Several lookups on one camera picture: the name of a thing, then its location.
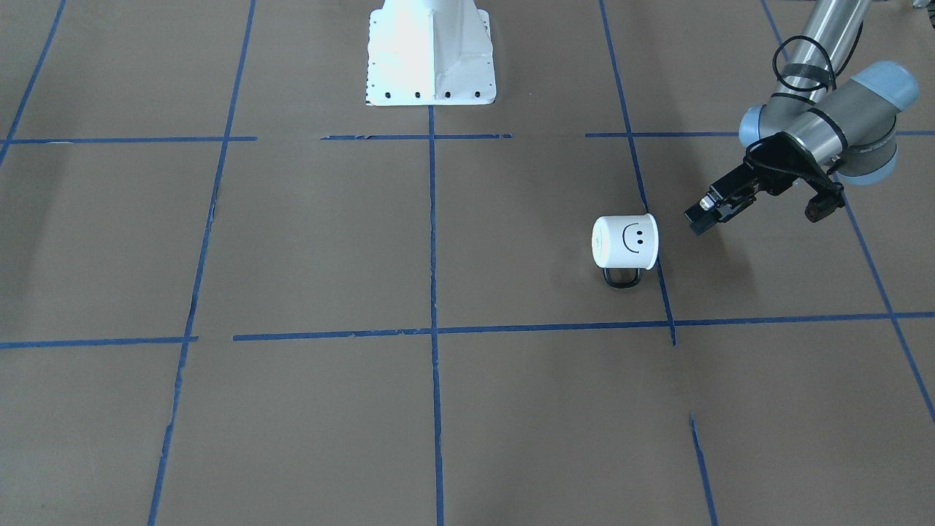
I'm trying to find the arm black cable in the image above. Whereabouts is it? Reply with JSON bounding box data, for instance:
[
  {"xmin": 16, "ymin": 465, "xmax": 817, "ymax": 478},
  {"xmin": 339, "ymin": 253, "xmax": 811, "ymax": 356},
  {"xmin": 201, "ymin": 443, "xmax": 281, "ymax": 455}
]
[{"xmin": 771, "ymin": 35, "xmax": 837, "ymax": 96}]

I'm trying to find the white smiley mug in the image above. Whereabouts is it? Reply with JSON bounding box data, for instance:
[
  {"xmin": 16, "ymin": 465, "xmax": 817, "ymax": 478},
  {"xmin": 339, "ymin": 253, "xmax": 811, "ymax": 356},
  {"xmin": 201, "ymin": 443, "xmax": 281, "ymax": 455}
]
[{"xmin": 591, "ymin": 213, "xmax": 659, "ymax": 290}]

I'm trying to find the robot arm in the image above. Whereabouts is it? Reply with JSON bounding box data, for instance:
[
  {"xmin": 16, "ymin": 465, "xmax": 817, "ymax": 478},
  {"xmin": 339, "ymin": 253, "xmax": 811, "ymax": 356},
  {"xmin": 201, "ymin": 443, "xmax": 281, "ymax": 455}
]
[{"xmin": 685, "ymin": 1, "xmax": 920, "ymax": 235}]

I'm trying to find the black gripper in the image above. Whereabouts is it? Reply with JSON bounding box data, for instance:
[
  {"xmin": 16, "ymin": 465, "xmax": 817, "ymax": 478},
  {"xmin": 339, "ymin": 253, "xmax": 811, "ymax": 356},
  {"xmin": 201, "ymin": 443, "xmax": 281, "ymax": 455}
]
[{"xmin": 684, "ymin": 132, "xmax": 841, "ymax": 236}]

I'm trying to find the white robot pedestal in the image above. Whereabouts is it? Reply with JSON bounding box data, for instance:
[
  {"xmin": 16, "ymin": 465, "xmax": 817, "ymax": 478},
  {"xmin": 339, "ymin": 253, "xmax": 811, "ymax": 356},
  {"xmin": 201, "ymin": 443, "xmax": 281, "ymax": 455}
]
[{"xmin": 365, "ymin": 1, "xmax": 497, "ymax": 107}]

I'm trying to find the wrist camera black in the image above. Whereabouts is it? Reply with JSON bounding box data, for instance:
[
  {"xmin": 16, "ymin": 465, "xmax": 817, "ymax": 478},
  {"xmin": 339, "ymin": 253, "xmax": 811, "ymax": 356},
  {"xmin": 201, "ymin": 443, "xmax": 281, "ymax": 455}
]
[{"xmin": 804, "ymin": 192, "xmax": 845, "ymax": 223}]

